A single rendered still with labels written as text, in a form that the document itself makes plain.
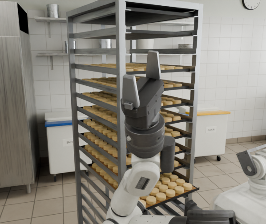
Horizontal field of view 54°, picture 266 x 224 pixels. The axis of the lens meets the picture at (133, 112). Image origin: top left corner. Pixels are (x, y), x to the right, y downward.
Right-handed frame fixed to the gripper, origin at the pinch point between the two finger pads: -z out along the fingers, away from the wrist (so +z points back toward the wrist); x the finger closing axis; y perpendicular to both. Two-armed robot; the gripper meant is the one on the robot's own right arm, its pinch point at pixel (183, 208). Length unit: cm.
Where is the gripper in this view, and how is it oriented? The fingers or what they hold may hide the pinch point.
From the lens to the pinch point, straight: 133.1
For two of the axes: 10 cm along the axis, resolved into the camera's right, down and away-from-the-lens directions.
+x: 0.0, 9.7, 2.2
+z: 5.4, 1.9, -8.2
